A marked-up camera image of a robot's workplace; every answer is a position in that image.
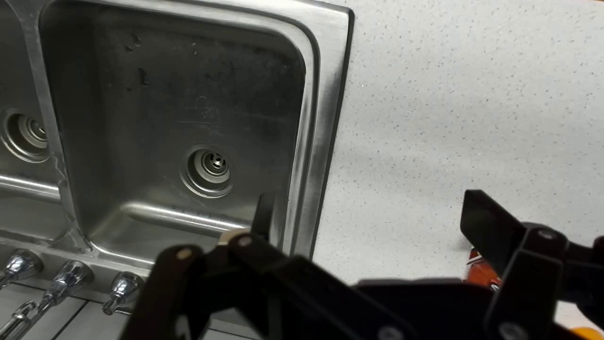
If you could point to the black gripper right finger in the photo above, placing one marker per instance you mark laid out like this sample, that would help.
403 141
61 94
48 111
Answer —
535 271

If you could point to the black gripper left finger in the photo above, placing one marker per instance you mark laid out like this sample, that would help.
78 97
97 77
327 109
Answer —
276 284

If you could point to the red doritos chip bag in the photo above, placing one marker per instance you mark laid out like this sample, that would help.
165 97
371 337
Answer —
484 275

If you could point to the metal sink drain strainer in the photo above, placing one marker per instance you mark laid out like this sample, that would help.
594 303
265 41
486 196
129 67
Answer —
209 169
25 133

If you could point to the stainless steel double sink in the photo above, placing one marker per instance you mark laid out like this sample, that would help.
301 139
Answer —
158 95

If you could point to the chrome gooseneck faucet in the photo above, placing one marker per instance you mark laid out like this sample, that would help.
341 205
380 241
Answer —
69 277

